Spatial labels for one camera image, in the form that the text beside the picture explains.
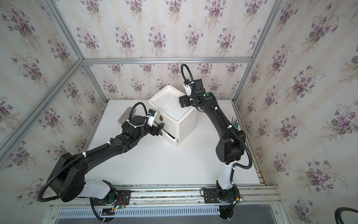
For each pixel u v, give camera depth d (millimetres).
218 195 656
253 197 751
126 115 1069
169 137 898
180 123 766
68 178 408
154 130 745
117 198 724
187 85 753
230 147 485
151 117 719
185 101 767
